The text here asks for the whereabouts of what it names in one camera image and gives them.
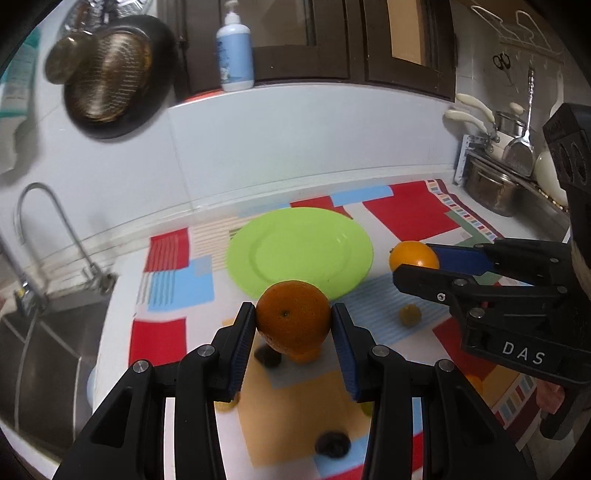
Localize lower cream pan handle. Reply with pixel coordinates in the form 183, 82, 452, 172
444, 109, 490, 136

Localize cream pan handle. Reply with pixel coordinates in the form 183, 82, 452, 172
444, 109, 490, 136
456, 93, 496, 124

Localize brass colander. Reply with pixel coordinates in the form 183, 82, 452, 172
64, 29, 152, 124

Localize dark plum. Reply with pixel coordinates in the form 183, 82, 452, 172
315, 431, 352, 459
254, 345, 283, 369

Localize white blue pump bottle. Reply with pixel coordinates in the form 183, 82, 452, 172
216, 0, 254, 92

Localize teal white tissue box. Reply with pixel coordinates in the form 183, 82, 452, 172
0, 27, 41, 174

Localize chrome kitchen faucet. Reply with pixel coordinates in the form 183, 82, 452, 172
0, 237, 48, 320

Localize steel spatula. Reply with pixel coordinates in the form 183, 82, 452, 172
502, 65, 536, 178

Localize black frying pan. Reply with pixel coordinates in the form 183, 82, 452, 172
63, 15, 178, 140

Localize steel cooking pot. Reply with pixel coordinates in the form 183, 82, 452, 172
464, 157, 523, 217

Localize upper cream pan handle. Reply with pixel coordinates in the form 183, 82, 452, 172
456, 93, 496, 124

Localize green lime middle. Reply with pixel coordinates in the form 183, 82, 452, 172
361, 402, 375, 417

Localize black scissors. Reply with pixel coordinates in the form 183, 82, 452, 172
492, 52, 515, 86

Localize white wire hanging rack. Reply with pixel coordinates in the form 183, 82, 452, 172
469, 2, 567, 59

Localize small orange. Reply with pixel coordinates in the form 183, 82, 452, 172
466, 374, 484, 395
287, 344, 322, 364

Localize dark wooden window frame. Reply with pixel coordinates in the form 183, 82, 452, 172
157, 0, 457, 100

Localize large orange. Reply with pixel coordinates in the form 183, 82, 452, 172
389, 241, 440, 271
256, 280, 331, 355

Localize small tan fruit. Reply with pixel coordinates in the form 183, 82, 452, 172
214, 392, 240, 413

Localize white ceramic jug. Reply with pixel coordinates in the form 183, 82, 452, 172
534, 148, 568, 207

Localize slim gooseneck water tap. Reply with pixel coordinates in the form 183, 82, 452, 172
11, 182, 117, 296

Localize green plate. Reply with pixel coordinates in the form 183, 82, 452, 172
225, 207, 374, 300

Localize colourful patterned table cloth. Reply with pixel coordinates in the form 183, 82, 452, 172
128, 180, 539, 479

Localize small brass saucepan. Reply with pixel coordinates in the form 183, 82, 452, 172
44, 32, 93, 85

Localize steel kitchen sink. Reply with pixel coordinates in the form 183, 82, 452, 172
1, 290, 111, 459

